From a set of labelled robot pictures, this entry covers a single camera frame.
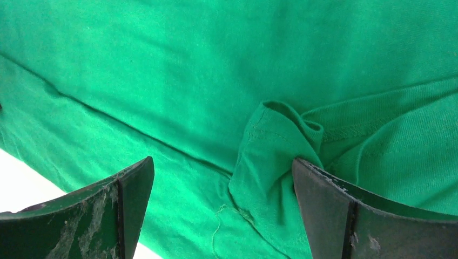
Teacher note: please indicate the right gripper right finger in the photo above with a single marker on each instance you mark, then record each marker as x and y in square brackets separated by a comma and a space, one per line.
[342, 220]

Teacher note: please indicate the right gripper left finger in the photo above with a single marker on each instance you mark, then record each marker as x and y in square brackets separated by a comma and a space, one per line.
[102, 220]

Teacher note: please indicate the green t-shirt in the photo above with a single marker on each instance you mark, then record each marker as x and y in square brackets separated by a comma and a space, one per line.
[223, 95]

